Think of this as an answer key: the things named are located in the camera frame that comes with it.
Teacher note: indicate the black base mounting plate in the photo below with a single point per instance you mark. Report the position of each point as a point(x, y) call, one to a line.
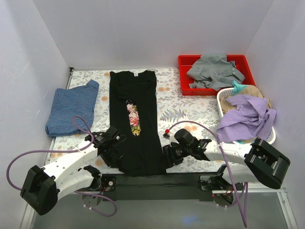
point(171, 186)

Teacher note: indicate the white plastic laundry basket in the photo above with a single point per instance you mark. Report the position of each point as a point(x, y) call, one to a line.
point(226, 92)

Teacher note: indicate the floral patterned table mat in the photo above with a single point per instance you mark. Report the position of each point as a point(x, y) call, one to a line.
point(172, 107)

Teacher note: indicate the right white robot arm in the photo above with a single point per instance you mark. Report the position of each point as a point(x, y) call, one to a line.
point(255, 162)

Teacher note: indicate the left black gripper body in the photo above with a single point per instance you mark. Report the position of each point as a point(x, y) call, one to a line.
point(112, 157)

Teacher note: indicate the aluminium frame rail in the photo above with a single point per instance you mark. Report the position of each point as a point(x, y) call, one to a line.
point(265, 210)

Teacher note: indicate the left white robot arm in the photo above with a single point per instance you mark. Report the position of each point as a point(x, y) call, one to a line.
point(44, 186)

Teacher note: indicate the red plastic bin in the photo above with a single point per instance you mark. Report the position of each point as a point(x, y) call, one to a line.
point(185, 62)

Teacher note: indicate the grey shirt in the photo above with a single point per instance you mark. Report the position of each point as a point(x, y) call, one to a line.
point(214, 71)

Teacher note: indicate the black floral print t-shirt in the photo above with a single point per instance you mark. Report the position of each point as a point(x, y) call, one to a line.
point(133, 111)

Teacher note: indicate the lilac purple shirt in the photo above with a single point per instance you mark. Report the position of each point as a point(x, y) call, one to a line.
point(250, 118)

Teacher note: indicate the teal garment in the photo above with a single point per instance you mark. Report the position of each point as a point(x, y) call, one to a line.
point(237, 87)

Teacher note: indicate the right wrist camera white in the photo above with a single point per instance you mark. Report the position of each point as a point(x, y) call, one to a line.
point(169, 137)

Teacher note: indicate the beige garment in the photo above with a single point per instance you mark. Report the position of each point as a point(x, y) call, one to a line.
point(249, 90)

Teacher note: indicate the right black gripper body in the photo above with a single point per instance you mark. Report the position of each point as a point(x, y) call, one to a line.
point(170, 155)

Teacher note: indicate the blue checkered folded shirt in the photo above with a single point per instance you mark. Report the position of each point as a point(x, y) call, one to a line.
point(67, 103)

